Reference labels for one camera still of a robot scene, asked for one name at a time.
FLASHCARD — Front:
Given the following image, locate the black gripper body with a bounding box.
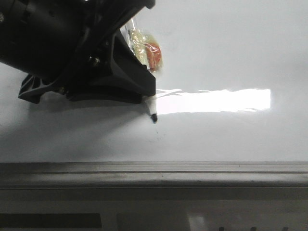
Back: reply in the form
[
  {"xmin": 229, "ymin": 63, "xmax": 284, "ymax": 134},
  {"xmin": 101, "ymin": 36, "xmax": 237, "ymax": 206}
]
[{"xmin": 0, "ymin": 0, "xmax": 155, "ymax": 82}]

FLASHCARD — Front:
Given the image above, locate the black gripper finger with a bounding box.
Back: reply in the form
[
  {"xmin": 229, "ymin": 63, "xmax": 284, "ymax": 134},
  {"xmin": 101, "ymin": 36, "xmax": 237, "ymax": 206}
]
[
  {"xmin": 18, "ymin": 74, "xmax": 142, "ymax": 104},
  {"xmin": 88, "ymin": 30, "xmax": 157, "ymax": 98}
]

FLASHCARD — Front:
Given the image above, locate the grey aluminium whiteboard frame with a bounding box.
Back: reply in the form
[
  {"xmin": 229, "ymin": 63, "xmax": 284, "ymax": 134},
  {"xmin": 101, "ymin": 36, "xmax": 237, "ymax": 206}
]
[{"xmin": 0, "ymin": 161, "xmax": 308, "ymax": 189}]

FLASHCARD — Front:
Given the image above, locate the black white whiteboard marker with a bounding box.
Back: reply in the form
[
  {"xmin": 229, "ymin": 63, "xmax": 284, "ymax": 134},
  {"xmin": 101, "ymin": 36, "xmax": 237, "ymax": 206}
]
[{"xmin": 120, "ymin": 18, "xmax": 158, "ymax": 125}]

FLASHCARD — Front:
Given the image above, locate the yellowed tape with red piece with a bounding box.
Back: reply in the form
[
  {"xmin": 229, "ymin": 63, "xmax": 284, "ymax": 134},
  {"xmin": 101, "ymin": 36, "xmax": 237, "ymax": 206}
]
[{"xmin": 125, "ymin": 17, "xmax": 163, "ymax": 73}]

